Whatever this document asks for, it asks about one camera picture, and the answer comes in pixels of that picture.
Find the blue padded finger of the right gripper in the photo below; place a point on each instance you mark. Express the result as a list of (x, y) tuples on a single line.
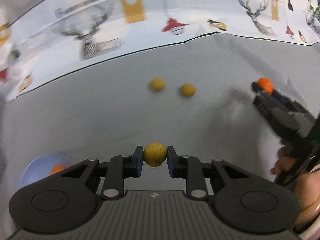
[(281, 98)]

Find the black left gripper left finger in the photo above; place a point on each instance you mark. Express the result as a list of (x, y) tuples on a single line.
[(69, 198)]

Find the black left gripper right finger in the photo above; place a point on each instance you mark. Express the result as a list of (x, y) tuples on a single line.
[(240, 199)]

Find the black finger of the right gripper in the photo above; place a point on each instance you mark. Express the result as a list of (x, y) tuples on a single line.
[(262, 100)]

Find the orange mandarin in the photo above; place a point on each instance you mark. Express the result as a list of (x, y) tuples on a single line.
[(265, 84), (57, 168)]

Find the yellow-green longan fruit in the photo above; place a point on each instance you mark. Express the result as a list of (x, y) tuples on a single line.
[(157, 84), (155, 154), (187, 89)]

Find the person's hand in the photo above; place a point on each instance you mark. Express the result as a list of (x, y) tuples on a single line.
[(306, 187)]

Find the light blue plate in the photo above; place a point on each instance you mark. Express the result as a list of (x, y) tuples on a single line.
[(40, 167)]

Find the grey bed cover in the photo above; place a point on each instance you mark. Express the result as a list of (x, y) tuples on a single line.
[(107, 109)]

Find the deer print folded sheet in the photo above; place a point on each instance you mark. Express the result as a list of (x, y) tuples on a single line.
[(42, 40)]

